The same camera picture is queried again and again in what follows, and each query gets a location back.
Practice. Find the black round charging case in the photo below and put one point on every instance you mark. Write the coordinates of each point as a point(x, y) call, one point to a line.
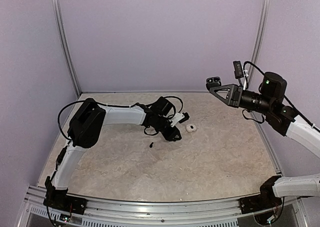
point(213, 81)

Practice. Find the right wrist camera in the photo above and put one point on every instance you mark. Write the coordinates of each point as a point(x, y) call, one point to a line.
point(241, 74)

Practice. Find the front aluminium rail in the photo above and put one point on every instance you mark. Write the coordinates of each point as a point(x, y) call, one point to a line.
point(101, 212)

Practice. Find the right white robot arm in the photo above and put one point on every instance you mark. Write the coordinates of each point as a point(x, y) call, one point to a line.
point(284, 119)

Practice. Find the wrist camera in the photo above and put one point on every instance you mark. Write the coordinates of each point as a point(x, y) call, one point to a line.
point(179, 118)
point(241, 74)

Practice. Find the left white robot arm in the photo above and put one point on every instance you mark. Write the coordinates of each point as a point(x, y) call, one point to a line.
point(86, 125)

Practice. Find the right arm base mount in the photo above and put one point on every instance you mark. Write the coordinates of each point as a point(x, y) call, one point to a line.
point(266, 198)

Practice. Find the right aluminium frame post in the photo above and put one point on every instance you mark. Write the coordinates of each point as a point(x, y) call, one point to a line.
point(260, 30)

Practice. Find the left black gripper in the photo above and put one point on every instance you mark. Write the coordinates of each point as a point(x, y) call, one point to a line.
point(170, 137)

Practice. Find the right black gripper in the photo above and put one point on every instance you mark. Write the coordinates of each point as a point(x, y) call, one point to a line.
point(234, 89)

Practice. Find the white earbud charging case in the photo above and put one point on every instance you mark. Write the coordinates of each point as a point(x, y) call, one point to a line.
point(190, 128)

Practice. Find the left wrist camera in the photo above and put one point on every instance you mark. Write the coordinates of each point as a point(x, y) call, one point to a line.
point(179, 118)

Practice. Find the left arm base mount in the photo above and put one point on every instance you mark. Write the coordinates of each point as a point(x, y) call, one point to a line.
point(59, 200)

